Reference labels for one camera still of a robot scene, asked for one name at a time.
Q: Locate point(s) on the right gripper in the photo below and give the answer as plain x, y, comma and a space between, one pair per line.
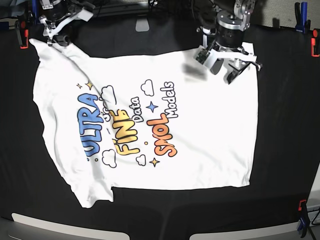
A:
54, 22

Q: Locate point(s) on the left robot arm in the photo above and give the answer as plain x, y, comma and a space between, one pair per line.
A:
223, 27

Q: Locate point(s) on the black table cloth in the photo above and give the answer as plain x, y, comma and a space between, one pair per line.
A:
286, 158

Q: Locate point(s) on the blue clamp far left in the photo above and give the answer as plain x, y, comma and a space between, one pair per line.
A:
36, 9

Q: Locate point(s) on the red black clamp far left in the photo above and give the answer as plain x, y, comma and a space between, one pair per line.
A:
22, 32

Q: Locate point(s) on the red clamp far right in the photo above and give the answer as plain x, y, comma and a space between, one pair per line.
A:
315, 43

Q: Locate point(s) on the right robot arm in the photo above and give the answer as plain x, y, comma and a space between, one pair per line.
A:
62, 5

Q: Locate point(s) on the white printed t-shirt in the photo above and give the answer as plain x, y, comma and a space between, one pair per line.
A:
153, 122

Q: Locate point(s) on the red blue clamp near right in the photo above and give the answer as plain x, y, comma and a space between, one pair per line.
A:
304, 220

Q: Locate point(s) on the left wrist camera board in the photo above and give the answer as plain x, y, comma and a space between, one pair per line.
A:
201, 55

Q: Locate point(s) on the grey tape patch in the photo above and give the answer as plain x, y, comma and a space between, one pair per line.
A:
142, 25

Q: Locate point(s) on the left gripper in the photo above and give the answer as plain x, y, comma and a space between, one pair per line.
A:
238, 59

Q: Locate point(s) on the blue clamp far right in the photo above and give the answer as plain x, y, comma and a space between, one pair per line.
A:
302, 23

